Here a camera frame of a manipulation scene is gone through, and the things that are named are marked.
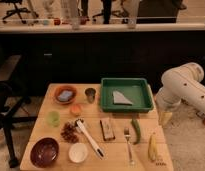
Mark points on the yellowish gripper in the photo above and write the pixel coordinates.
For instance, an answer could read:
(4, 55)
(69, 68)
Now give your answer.
(164, 117)

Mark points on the silver metal fork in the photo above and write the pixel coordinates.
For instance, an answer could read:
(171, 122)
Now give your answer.
(127, 137)

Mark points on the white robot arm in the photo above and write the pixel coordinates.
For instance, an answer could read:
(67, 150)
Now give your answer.
(181, 83)

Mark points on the small white bowl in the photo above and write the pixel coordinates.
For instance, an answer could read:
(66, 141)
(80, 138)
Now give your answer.
(78, 152)

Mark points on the orange bowl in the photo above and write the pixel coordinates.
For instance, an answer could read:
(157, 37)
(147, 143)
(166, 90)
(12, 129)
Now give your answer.
(60, 89)

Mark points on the purple bowl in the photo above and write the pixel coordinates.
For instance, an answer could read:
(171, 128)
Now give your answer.
(44, 153)

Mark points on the yellow corn cob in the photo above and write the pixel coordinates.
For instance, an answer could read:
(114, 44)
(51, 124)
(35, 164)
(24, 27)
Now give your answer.
(152, 149)

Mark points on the grey cloth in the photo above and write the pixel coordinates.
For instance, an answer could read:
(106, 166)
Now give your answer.
(119, 98)

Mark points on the green plastic tray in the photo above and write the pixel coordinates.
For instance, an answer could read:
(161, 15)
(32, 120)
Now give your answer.
(134, 89)

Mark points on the brown wooden block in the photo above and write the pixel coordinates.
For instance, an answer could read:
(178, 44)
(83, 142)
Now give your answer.
(107, 130)

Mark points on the metal cup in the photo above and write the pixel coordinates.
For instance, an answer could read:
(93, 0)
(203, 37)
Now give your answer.
(90, 94)

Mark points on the brown dried fruit pile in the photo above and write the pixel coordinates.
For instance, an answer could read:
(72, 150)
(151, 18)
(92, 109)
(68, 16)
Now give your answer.
(68, 133)

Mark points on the blue sponge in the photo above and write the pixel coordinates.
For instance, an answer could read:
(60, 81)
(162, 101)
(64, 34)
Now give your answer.
(65, 95)

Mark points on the green plastic cup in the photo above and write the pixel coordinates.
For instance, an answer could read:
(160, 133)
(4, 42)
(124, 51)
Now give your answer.
(53, 119)

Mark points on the black office chair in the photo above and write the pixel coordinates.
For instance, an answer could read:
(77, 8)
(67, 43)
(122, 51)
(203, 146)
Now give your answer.
(7, 118)

